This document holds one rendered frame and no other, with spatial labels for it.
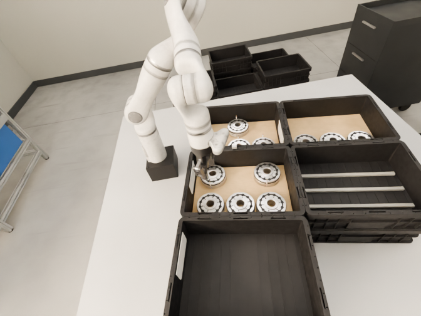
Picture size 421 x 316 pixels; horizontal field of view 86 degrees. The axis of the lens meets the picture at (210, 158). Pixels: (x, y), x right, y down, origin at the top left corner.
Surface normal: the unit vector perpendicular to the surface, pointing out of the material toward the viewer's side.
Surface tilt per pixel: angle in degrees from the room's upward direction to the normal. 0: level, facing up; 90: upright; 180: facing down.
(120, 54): 90
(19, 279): 0
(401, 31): 90
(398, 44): 90
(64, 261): 0
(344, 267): 0
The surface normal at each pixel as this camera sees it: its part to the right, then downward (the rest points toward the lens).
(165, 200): -0.13, -0.66
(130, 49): 0.12, 0.72
